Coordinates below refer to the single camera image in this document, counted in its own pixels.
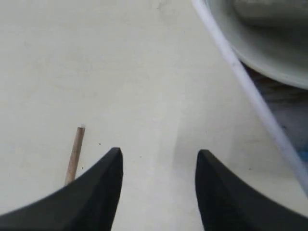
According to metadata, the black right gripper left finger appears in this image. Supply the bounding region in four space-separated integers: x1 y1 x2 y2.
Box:
0 148 123 231

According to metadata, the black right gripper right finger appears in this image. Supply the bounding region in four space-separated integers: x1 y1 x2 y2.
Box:
195 150 308 231

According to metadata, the dark wooden chopstick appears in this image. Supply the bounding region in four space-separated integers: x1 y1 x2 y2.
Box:
64 127 85 186

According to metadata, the blue snack packet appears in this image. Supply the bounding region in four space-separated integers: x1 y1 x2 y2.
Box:
298 148 308 164

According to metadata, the white woven plastic basket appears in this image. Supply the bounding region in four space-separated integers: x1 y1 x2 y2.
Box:
192 0 308 193

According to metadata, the pale green ceramic bowl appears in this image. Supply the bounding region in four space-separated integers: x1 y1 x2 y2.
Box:
205 0 308 90

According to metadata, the shiny stainless steel cup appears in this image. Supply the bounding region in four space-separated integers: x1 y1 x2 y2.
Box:
232 0 308 27

